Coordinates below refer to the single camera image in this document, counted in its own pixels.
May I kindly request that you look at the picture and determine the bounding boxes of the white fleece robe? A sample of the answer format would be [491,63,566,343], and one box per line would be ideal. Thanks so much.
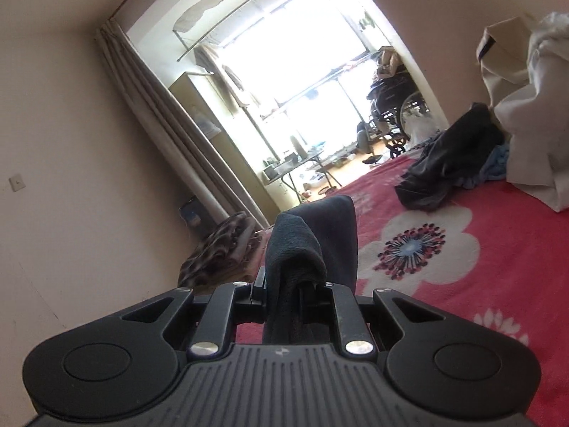
[495,12,568,212]

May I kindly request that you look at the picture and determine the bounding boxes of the folded beige grey clothes stack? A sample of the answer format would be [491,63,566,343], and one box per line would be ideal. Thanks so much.
[210,227,273,288]

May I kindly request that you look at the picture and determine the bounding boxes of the white plastic bag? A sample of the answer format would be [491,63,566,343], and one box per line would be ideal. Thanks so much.
[402,111,440,148]

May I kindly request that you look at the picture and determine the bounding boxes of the cardboard box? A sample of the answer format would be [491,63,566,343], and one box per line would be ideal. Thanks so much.
[477,17,531,108]

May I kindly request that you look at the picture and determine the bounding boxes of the black wheelchair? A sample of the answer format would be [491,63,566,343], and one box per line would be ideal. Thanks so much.
[367,45,428,158]

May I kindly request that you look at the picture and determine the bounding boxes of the black floor fan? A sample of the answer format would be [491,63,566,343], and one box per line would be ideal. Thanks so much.
[356,121,382,166]

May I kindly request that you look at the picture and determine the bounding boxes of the dark blue clothes pile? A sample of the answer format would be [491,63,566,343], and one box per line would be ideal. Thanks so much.
[394,103,509,211]

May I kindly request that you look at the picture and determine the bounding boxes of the grey curtain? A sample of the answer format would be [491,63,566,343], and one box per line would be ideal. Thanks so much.
[95,19,269,228]

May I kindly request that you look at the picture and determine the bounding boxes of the folding side table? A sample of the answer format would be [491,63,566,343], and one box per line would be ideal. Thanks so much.
[262,148,342,204]

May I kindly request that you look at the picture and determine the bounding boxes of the upper white wall switch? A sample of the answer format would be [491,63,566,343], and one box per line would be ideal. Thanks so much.
[9,174,26,192]

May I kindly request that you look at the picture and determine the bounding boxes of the blue denim jeans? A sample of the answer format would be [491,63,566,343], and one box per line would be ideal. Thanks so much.
[262,195,358,345]

